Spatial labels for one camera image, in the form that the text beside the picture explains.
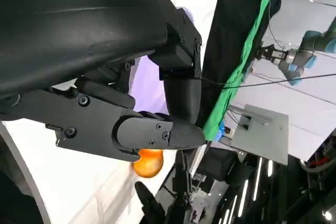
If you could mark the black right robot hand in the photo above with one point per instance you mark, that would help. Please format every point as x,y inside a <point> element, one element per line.
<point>149,205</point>

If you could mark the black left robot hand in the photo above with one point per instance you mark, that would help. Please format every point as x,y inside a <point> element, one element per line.
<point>78,30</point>

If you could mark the orange white toy bread roll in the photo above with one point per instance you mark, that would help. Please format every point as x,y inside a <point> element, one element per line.
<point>148,166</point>

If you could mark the lilac plate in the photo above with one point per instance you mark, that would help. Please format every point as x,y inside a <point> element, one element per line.
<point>148,90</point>

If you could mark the grey metal box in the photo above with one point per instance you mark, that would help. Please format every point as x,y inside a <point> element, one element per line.
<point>265,132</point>

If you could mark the black cloth backdrop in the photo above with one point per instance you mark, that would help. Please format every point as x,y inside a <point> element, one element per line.
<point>225,37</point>

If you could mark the green cloth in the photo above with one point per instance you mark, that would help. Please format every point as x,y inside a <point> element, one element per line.
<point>236,77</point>

